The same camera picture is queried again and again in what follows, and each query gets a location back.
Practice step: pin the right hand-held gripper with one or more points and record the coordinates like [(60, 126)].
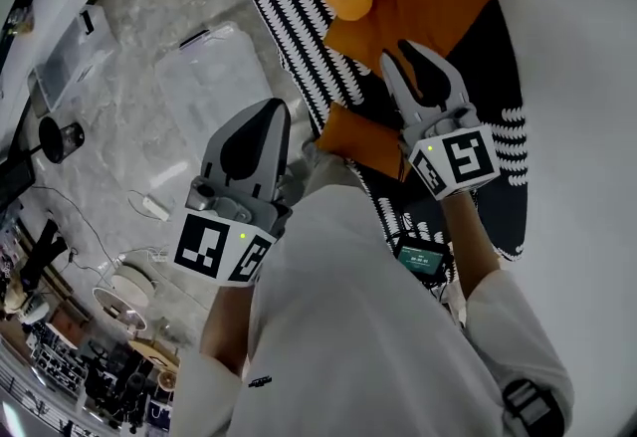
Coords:
[(463, 161)]

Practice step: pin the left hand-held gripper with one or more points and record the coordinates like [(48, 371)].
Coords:
[(204, 246)]

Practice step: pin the small rectangular orange cushion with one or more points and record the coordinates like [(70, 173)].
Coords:
[(358, 139)]

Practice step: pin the clear plastic storage bin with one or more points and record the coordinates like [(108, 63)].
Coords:
[(209, 76)]

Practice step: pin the person's right forearm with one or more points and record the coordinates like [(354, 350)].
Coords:
[(470, 246)]

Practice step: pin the person's left forearm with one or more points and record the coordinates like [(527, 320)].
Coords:
[(226, 330)]

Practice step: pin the person's grey trousers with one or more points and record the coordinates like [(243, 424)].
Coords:
[(333, 171)]

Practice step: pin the white power strip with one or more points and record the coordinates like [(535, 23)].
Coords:
[(155, 208)]

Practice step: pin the small white socket strip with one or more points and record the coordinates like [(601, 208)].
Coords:
[(159, 257)]

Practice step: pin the black white patterned blanket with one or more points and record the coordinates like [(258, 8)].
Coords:
[(298, 17)]

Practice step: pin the black device with screen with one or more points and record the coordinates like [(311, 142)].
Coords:
[(420, 260)]

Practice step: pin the round cream stool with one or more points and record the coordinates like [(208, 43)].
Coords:
[(132, 283)]

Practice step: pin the black mesh waste bin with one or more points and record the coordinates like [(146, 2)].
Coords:
[(72, 137)]

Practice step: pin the translucent lidded bin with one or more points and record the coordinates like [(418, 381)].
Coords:
[(74, 57)]

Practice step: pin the person's white shirt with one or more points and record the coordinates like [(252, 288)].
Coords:
[(358, 325)]

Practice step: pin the grey plastic bin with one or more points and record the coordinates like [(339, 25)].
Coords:
[(37, 96)]

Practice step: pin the wooden table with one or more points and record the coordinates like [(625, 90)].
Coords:
[(151, 353)]

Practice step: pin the black floor cabinet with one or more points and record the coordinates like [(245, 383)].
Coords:
[(15, 183)]

